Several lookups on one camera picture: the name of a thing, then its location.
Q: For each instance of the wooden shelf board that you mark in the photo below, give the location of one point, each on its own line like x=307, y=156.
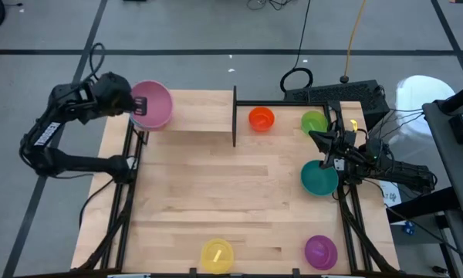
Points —
x=200, y=112

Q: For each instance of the small yellow translucent bowl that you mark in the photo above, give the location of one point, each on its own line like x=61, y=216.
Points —
x=217, y=256

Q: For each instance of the white paper sign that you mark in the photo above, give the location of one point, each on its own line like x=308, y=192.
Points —
x=391, y=195

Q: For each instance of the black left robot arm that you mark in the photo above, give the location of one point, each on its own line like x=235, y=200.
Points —
x=61, y=127

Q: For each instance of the large pink bowl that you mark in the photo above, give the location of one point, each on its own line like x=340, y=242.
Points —
x=158, y=102

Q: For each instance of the large teal bowl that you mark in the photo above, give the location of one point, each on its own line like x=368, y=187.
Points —
x=318, y=178

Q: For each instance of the small purple bowl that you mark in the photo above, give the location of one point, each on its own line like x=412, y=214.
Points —
x=321, y=253

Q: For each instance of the black shelf side panel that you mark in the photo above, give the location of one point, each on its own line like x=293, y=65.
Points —
x=234, y=116

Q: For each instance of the yellow tape tag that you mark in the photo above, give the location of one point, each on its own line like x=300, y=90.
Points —
x=353, y=125

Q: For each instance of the small orange bowl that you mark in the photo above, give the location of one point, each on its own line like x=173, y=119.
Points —
x=261, y=119

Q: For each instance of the small blue object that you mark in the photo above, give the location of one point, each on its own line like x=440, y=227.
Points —
x=409, y=228

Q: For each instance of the grey cart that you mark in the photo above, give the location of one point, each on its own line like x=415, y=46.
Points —
x=459, y=162

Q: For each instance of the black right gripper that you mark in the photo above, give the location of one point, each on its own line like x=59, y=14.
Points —
x=343, y=150

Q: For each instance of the small green bowl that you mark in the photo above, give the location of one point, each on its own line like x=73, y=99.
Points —
x=312, y=121

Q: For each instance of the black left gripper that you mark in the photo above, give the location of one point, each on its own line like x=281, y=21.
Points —
x=113, y=94

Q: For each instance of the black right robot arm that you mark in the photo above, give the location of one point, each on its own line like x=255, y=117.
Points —
x=401, y=171

